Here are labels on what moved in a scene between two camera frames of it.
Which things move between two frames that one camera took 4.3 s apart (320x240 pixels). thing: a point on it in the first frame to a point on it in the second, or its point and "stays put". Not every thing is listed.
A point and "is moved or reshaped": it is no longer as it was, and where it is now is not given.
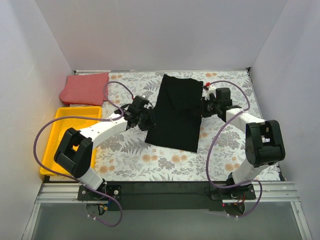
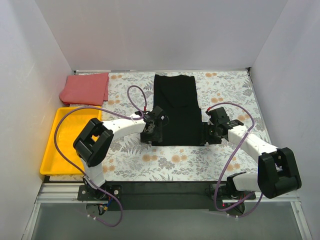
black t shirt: x=177 y=114 is moved or reshaped
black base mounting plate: x=168 y=195 stays put
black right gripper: x=205 y=108 to x=208 y=133
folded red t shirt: x=87 y=89 stays put
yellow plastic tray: x=59 y=127 stays put
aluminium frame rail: x=54 y=193 stays put
